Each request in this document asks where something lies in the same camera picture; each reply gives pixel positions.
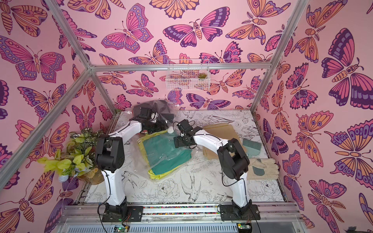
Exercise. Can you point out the white wire wall basket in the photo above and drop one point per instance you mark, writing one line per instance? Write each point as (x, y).
(183, 74)

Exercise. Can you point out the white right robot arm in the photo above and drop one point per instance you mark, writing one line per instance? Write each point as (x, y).
(233, 160)

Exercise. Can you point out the aluminium mounting rail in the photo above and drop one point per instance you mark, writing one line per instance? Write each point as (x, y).
(183, 218)

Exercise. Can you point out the aluminium frame bars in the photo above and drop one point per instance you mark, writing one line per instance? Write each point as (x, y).
(23, 151)

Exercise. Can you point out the white vacuum bag valve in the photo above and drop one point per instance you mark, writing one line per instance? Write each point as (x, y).
(170, 130)

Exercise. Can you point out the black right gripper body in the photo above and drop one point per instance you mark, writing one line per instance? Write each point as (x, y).
(179, 141)

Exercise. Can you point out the yellow folded garment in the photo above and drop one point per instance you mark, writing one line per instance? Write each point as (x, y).
(157, 174)

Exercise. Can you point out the clear plastic vacuum bag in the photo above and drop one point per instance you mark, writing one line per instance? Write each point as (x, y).
(160, 157)

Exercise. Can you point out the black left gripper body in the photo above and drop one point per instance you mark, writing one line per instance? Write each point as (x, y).
(155, 127)

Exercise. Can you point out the dark grey folded garment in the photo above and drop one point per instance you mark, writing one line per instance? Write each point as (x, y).
(157, 109)

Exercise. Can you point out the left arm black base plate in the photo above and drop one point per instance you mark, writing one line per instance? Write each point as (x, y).
(131, 214)

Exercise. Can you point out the green trousers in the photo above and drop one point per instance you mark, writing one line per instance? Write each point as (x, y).
(166, 154)

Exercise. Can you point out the small green succulent plant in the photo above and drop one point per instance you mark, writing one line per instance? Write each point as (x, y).
(202, 75)

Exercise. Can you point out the beige work glove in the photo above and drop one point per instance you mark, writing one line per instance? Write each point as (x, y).
(262, 169)

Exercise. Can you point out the green leafy potted plant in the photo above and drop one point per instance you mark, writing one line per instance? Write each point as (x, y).
(78, 160)

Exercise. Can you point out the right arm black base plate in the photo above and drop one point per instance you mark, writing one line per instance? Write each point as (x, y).
(235, 213)

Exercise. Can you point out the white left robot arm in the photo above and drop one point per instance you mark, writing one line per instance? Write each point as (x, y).
(110, 155)

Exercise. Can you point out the beige trousers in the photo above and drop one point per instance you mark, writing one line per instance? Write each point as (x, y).
(221, 130)

